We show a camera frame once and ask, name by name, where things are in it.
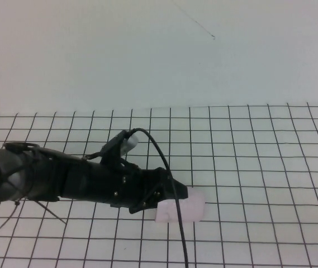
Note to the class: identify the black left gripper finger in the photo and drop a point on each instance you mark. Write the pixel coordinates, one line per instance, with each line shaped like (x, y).
(179, 191)

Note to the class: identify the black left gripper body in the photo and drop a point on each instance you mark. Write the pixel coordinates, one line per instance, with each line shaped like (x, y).
(97, 181)

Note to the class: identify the pale pink plastic cup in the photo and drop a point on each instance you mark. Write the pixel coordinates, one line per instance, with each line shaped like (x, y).
(195, 209)

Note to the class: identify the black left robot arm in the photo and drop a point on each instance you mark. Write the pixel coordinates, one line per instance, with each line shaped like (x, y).
(21, 176)

